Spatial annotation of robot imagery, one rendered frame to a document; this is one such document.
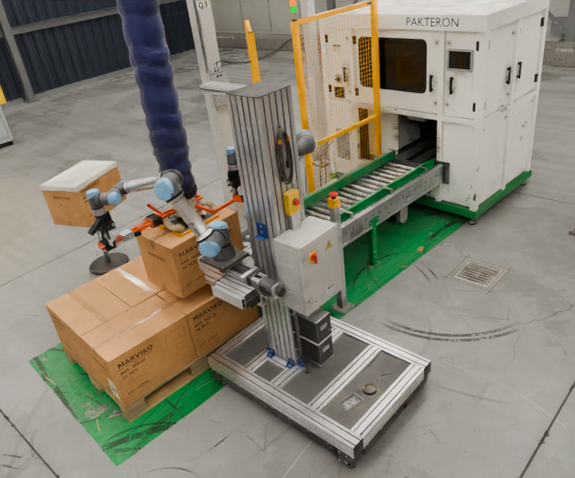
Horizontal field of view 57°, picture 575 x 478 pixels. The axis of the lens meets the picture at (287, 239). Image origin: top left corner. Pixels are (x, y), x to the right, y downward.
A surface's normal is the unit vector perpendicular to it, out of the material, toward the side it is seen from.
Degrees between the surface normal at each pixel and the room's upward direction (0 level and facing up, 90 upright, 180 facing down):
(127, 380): 90
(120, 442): 0
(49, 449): 0
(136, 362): 90
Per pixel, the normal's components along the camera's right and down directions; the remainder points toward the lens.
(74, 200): -0.35, 0.50
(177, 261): 0.74, 0.27
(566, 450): -0.11, -0.86
